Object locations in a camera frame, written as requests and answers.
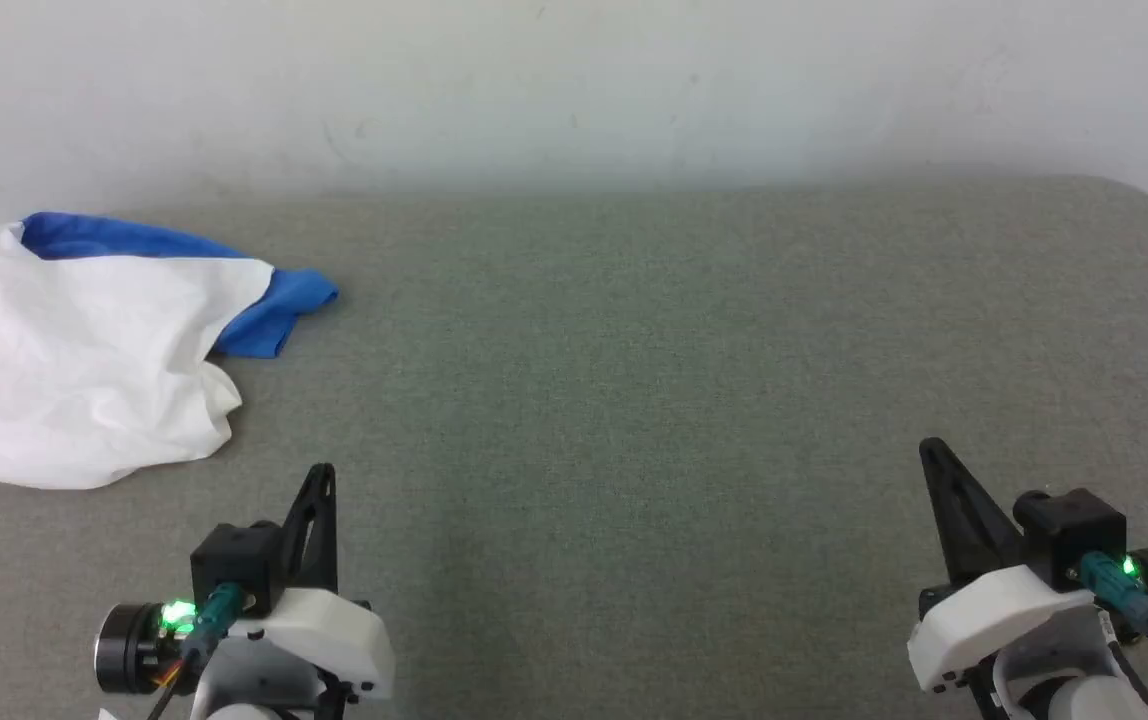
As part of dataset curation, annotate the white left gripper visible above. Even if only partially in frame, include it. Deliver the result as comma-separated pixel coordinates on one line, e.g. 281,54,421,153
94,463,397,720

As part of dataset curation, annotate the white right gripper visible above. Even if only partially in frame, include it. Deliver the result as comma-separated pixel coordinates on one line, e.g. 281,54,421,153
907,437,1148,720

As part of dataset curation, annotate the white and blue shirt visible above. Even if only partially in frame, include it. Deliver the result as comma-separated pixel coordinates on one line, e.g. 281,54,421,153
0,211,340,491

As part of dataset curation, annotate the grey fabric sofa cushion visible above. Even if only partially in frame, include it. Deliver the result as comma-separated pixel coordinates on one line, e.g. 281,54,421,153
0,176,1148,720

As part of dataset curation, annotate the green plug black cable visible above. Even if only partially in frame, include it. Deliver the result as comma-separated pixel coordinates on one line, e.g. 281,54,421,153
1077,552,1148,696
144,584,245,720

